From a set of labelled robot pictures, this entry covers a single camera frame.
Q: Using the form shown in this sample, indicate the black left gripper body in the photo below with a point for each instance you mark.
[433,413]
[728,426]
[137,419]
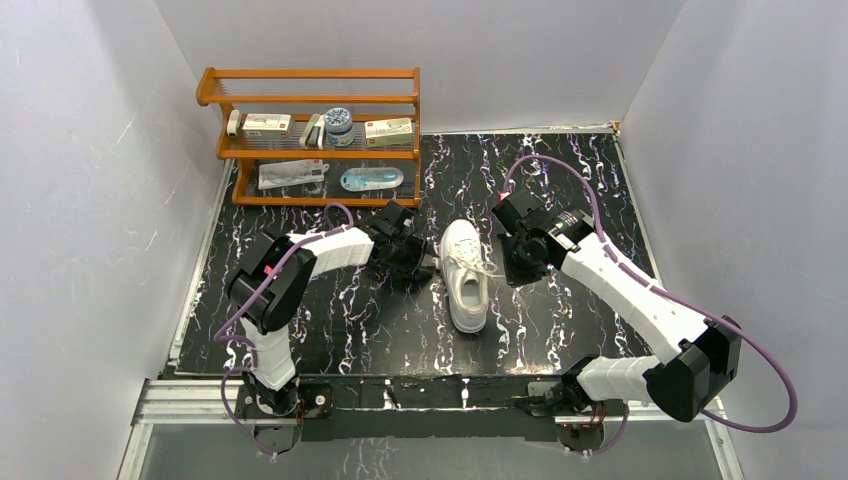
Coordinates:
[413,254]

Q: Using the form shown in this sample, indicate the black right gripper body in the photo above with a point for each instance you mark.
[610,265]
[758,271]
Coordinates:
[519,265]

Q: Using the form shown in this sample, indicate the white shoelace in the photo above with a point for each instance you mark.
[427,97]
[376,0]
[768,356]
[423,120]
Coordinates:
[462,262]

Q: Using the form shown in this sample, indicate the white sneaker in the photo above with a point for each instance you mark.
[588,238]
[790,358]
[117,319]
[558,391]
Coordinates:
[467,295]

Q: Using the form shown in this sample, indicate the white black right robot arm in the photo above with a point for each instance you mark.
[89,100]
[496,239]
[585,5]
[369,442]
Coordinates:
[691,358]

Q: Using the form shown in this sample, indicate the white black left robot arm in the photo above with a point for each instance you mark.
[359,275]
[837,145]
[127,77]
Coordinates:
[269,286]

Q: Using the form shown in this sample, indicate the blue packaged toothbrush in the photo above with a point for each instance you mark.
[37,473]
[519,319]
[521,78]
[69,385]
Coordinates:
[370,179]

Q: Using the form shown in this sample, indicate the white green box right shelf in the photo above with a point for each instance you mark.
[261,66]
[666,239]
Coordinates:
[389,132]

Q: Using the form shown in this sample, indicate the blue white round jar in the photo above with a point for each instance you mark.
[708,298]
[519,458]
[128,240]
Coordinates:
[339,127]

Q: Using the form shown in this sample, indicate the orange wooden shelf rack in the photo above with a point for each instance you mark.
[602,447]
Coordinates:
[369,94]

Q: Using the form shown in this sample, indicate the white packaged item lower shelf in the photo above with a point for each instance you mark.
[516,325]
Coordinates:
[291,173]

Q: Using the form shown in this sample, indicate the white box left shelf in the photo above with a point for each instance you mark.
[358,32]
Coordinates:
[267,126]

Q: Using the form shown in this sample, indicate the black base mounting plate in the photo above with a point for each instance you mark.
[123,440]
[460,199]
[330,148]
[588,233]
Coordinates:
[558,417]

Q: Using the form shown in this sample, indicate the white handle tool left shelf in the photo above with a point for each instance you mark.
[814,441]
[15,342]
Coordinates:
[233,124]

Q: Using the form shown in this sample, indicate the aluminium rail frame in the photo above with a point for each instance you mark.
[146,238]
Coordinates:
[188,400]

